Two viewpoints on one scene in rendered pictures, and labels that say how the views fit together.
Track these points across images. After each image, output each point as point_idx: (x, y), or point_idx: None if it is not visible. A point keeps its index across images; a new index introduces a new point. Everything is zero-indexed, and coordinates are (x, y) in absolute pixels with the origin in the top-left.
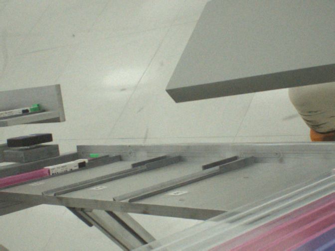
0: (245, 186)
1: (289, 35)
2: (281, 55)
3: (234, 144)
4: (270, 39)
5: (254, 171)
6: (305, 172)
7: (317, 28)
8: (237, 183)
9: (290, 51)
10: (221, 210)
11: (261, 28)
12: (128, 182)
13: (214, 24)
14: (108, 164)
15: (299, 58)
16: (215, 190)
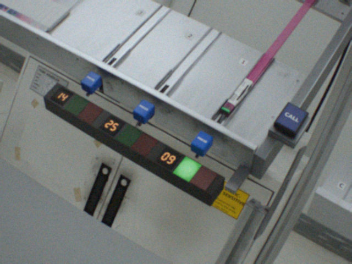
0: (108, 15)
1: (18, 201)
2: (36, 194)
3: (108, 65)
4: (39, 214)
5: (100, 45)
6: (75, 34)
7: None
8: (111, 22)
9: (26, 190)
10: None
11: (44, 233)
12: (175, 44)
13: None
14: (212, 111)
15: (22, 180)
16: (122, 12)
